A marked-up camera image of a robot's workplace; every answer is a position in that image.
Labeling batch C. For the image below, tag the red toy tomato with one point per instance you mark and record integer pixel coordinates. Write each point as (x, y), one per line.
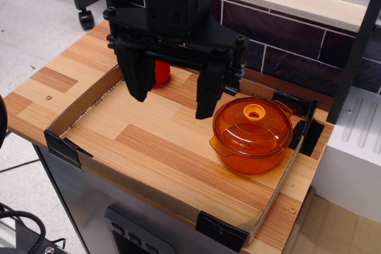
(162, 72)

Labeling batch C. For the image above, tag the black vertical post right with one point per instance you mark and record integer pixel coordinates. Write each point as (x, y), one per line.
(354, 60)

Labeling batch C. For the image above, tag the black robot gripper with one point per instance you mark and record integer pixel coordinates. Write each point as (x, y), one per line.
(184, 32)

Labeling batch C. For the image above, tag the white ridged appliance top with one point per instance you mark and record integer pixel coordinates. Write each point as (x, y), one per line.
(349, 172)

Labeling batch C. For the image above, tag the black chair base with casters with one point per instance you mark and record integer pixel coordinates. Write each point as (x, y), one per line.
(85, 16)

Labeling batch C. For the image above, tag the grey cabinet control panel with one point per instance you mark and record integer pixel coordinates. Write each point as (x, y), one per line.
(128, 237)

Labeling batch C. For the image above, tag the cardboard fence with black tape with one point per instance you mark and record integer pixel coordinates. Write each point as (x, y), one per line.
(159, 152)

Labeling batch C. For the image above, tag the orange transparent pot lid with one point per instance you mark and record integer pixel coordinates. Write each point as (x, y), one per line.
(253, 126)

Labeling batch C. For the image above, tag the orange transparent plastic pot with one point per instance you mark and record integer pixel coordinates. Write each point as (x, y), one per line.
(249, 150)

